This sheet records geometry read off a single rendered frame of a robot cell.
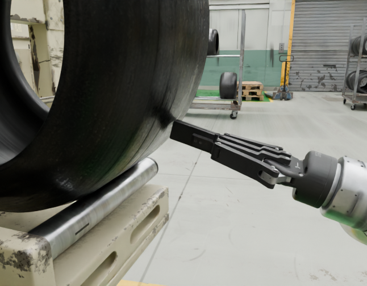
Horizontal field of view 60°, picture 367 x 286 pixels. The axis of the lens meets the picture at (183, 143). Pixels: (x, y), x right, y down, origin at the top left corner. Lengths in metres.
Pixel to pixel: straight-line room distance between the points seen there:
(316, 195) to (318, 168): 0.03
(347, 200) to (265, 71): 11.31
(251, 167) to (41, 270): 0.27
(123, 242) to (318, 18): 11.65
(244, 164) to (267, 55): 11.24
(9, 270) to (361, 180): 0.40
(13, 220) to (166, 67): 0.49
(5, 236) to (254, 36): 11.51
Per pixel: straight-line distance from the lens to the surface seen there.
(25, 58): 5.12
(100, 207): 0.48
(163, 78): 0.37
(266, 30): 11.75
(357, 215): 0.46
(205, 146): 0.46
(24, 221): 0.72
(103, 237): 0.50
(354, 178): 0.45
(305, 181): 0.44
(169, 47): 0.37
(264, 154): 0.45
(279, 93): 9.15
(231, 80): 5.93
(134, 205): 0.58
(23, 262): 0.34
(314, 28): 11.92
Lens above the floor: 1.12
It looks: 15 degrees down
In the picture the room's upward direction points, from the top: straight up
